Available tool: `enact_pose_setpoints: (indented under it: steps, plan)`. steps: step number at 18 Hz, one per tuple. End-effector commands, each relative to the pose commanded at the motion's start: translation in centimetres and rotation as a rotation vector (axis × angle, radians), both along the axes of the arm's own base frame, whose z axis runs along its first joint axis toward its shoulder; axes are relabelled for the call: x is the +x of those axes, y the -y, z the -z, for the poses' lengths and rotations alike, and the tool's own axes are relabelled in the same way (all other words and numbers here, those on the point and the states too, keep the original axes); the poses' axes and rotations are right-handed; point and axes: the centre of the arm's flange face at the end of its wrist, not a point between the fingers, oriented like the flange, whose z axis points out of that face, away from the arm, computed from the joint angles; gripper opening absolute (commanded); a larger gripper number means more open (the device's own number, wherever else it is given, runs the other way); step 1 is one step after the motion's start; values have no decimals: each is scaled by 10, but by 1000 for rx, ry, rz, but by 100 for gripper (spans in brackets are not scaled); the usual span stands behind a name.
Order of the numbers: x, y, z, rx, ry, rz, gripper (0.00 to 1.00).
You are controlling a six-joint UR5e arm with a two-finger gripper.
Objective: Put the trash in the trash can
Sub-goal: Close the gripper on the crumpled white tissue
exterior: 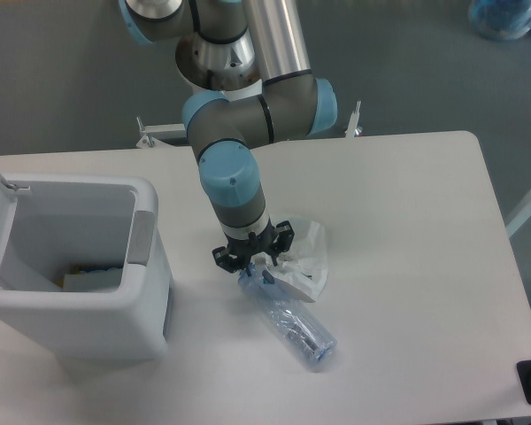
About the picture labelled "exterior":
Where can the white trash can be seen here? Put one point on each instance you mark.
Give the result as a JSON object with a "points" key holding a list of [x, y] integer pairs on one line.
{"points": [[65, 222]]}

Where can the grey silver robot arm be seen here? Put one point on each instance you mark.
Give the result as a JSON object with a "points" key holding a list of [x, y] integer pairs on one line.
{"points": [[222, 133]]}

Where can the blue plastic bag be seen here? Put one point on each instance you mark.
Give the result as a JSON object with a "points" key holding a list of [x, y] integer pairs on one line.
{"points": [[500, 21]]}

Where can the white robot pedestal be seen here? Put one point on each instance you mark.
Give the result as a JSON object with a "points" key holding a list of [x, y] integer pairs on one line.
{"points": [[230, 68]]}

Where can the clear plastic water bottle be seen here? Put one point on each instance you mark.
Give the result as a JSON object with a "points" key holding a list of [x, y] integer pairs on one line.
{"points": [[300, 330]]}

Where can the white pedestal base frame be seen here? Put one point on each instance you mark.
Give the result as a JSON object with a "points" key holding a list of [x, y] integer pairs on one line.
{"points": [[159, 136]]}

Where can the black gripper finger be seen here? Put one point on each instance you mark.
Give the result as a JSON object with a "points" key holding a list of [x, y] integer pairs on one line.
{"points": [[283, 238], [229, 261]]}

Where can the yellow blue trash in bin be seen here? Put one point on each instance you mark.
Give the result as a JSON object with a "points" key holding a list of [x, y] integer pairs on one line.
{"points": [[92, 279]]}

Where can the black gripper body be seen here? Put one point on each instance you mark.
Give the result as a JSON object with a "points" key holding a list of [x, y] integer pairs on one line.
{"points": [[240, 251]]}

